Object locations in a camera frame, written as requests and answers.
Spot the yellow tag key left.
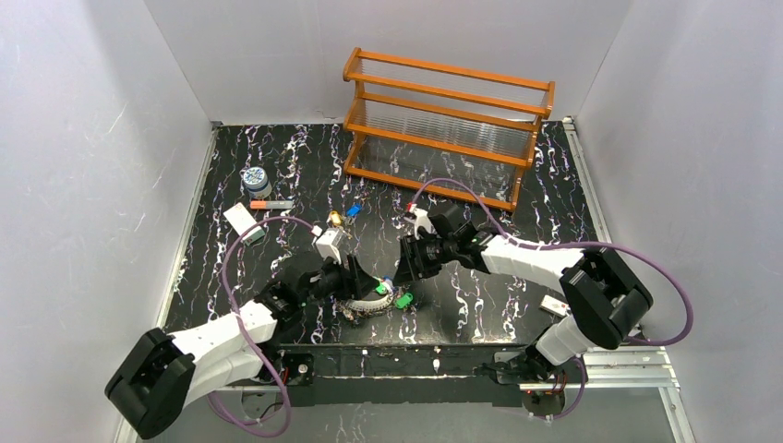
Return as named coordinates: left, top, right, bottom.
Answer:
left=328, top=210, right=352, bottom=238

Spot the blue tag key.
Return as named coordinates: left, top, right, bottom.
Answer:
left=345, top=204, right=362, bottom=218

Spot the orange wooden shelf rack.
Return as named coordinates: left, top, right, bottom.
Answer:
left=342, top=47, right=556, bottom=211

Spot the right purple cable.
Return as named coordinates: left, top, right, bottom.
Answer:
left=408, top=178, right=695, bottom=423

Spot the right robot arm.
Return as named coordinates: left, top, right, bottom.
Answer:
left=392, top=208, right=654, bottom=377

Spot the blue white round jar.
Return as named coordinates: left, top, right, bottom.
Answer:
left=241, top=166, right=271, bottom=200

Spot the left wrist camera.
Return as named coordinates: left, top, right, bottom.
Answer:
left=313, top=226, right=346, bottom=264

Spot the orange grey marker pen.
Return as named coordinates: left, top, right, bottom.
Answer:
left=249, top=200, right=294, bottom=210

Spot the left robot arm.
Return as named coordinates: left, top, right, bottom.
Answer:
left=104, top=253, right=389, bottom=439

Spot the small white box right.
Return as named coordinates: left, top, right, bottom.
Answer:
left=539, top=295, right=570, bottom=317

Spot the metal key organizer ring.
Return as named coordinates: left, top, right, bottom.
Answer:
left=339, top=287, right=396, bottom=319

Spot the purple cable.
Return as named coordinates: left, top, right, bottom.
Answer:
left=206, top=215, right=322, bottom=439
left=408, top=178, right=695, bottom=423

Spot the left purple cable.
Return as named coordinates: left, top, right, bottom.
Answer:
left=206, top=215, right=322, bottom=439

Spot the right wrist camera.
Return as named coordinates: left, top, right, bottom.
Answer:
left=404, top=203, right=435, bottom=240

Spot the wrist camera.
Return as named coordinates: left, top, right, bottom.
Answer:
left=313, top=226, right=346, bottom=264
left=404, top=203, right=435, bottom=240

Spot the white card box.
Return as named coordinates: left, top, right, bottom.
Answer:
left=223, top=203, right=266, bottom=245

